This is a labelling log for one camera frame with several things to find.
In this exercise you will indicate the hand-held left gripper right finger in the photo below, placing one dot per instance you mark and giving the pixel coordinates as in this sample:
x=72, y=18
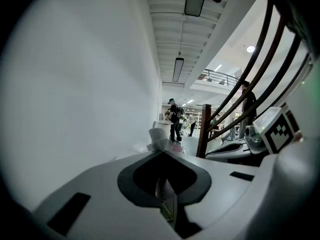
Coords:
x=225, y=184

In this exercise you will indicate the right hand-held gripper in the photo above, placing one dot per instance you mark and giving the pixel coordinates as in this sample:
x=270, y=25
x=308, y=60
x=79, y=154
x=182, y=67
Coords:
x=277, y=131

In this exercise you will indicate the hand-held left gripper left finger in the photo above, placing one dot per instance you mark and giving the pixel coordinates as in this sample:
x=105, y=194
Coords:
x=100, y=184

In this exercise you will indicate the grey cloth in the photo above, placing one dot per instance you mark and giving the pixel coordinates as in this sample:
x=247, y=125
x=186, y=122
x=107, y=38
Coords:
x=158, y=136

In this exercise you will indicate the dark wooden stair railing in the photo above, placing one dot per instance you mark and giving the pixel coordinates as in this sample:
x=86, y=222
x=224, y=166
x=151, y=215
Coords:
x=203, y=134

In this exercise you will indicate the white display shelving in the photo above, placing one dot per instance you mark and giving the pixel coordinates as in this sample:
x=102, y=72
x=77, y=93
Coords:
x=193, y=114

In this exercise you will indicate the white cylindrical table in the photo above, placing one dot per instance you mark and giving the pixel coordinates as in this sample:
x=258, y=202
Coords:
x=165, y=129

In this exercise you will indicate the metal balcony railing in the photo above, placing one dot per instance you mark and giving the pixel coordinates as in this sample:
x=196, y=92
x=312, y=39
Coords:
x=220, y=77

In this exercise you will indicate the round ceiling light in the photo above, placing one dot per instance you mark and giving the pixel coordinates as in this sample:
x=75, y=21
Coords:
x=250, y=49

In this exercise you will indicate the person's dark clothing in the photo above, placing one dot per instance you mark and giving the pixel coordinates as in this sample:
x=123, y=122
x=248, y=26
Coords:
x=300, y=14

